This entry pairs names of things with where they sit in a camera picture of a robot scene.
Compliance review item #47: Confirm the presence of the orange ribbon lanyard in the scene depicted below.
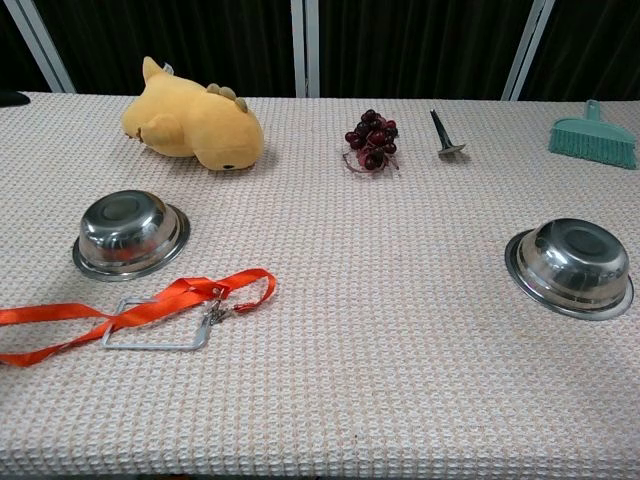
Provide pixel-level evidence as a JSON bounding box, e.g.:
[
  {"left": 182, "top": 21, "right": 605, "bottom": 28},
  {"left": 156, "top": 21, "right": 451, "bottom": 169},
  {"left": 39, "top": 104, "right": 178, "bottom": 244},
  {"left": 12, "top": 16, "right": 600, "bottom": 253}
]
[{"left": 0, "top": 268, "right": 278, "bottom": 368}]

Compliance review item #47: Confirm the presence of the stainless steel bowl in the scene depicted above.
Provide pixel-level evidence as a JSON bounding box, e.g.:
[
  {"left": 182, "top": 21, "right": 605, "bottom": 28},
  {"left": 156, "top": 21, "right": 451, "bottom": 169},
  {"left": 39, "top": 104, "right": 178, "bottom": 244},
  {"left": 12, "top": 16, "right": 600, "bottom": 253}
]
[
  {"left": 72, "top": 189, "right": 192, "bottom": 283},
  {"left": 503, "top": 217, "right": 635, "bottom": 322}
]

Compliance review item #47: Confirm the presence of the dark red grape bunch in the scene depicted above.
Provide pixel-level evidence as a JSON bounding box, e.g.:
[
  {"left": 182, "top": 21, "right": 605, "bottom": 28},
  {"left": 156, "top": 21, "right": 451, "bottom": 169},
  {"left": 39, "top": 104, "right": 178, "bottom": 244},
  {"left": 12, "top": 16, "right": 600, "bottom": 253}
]
[{"left": 342, "top": 108, "right": 401, "bottom": 174}]

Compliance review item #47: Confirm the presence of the white metal frame post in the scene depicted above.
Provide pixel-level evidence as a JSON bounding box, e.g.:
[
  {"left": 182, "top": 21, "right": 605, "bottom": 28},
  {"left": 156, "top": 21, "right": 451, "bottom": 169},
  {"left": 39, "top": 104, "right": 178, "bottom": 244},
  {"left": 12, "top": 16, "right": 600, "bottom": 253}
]
[
  {"left": 500, "top": 0, "right": 557, "bottom": 102},
  {"left": 290, "top": 0, "right": 321, "bottom": 99},
  {"left": 2, "top": 0, "right": 77, "bottom": 95}
]

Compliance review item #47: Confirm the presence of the teal plastic hand brush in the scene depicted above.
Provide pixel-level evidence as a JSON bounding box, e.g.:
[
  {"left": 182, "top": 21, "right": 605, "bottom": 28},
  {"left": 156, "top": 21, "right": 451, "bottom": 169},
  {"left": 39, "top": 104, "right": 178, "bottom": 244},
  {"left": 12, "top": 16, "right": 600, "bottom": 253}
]
[{"left": 547, "top": 99, "right": 640, "bottom": 171}]

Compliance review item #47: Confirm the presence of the black curtain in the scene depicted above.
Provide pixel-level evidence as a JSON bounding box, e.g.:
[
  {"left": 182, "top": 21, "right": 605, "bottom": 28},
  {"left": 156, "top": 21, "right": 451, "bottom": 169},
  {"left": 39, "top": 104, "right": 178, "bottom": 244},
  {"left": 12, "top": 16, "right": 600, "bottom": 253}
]
[{"left": 0, "top": 0, "right": 640, "bottom": 102}]

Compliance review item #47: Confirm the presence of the beige waffle weave tablecloth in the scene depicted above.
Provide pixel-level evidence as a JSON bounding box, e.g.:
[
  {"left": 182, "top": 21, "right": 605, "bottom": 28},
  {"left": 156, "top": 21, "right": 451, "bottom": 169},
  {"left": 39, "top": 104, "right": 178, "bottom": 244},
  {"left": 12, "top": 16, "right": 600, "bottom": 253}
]
[{"left": 0, "top": 91, "right": 640, "bottom": 480}]

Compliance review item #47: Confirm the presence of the clear plastic badge holder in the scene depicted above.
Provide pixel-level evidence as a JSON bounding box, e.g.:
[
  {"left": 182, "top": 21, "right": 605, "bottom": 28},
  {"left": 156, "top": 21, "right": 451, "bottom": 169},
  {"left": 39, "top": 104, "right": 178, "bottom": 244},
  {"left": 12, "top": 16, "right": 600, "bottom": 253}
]
[{"left": 101, "top": 297, "right": 211, "bottom": 352}]

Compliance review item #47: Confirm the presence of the grey metal engine valve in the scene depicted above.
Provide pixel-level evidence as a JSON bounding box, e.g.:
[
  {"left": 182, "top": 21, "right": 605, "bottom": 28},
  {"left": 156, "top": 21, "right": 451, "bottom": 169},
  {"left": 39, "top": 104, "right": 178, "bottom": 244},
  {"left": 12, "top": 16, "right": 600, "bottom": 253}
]
[{"left": 429, "top": 109, "right": 467, "bottom": 160}]

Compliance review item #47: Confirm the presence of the small metal lanyard clip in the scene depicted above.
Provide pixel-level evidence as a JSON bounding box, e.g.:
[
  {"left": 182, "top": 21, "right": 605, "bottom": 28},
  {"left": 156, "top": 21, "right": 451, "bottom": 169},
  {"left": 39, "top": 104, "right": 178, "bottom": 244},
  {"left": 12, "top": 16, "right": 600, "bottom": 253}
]
[{"left": 206, "top": 299, "right": 234, "bottom": 327}]

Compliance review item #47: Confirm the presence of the yellow plush dinosaur toy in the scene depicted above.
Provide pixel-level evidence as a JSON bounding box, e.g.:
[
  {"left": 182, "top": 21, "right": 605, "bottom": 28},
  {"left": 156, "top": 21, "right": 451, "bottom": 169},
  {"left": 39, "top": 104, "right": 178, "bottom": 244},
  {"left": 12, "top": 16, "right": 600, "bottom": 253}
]
[{"left": 121, "top": 55, "right": 265, "bottom": 173}]

